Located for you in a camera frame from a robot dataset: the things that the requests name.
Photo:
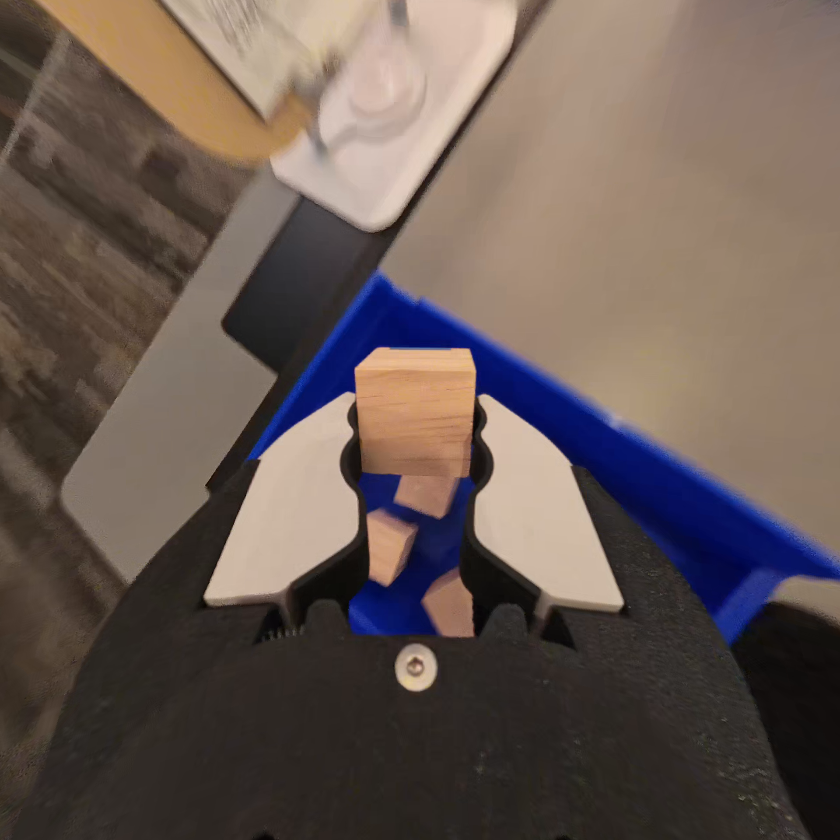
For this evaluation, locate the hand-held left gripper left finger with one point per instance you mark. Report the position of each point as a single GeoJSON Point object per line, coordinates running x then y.
{"type": "Point", "coordinates": [289, 518]}

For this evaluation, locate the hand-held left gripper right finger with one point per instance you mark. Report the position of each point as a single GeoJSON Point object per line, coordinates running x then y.
{"type": "Point", "coordinates": [538, 525]}

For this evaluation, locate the blue plastic bin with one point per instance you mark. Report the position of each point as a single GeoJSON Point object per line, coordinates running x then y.
{"type": "Point", "coordinates": [656, 499]}

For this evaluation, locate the black textured pad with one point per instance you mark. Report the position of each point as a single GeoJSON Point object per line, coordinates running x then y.
{"type": "Point", "coordinates": [800, 689]}

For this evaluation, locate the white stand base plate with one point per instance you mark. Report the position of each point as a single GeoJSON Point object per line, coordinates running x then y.
{"type": "Point", "coordinates": [453, 98]}

